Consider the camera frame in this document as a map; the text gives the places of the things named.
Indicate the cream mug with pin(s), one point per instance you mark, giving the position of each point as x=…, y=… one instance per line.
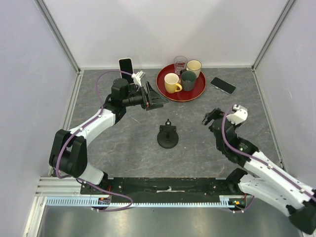
x=194, y=66

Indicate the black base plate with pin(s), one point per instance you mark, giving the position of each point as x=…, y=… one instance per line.
x=172, y=189

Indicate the dark green mug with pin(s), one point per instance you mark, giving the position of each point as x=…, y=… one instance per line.
x=188, y=80

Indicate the red round tray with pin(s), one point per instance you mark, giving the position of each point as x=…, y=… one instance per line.
x=182, y=96

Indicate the clear glass cup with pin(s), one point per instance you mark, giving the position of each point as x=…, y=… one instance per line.
x=179, y=64

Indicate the cream cased phone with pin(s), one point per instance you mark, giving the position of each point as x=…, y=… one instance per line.
x=125, y=65

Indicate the teal cased phone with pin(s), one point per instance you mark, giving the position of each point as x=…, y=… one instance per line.
x=223, y=85

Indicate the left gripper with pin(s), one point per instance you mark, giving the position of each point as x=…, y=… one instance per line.
x=156, y=100

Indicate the black round base phone holder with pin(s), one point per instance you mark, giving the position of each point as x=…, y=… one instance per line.
x=167, y=137

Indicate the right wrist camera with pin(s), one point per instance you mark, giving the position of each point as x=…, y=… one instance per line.
x=238, y=116

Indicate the yellow mug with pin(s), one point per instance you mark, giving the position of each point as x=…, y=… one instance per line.
x=171, y=83

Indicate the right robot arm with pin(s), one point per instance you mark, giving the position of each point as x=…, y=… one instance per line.
x=257, y=175

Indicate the slotted cable duct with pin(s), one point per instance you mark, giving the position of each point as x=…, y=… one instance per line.
x=221, y=202

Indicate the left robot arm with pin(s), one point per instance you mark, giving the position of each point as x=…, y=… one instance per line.
x=69, y=149

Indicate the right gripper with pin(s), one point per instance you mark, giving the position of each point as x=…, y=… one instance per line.
x=216, y=112

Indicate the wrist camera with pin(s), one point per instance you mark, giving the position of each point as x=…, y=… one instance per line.
x=238, y=116
x=137, y=77

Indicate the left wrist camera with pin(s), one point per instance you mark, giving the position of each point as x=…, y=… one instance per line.
x=137, y=77

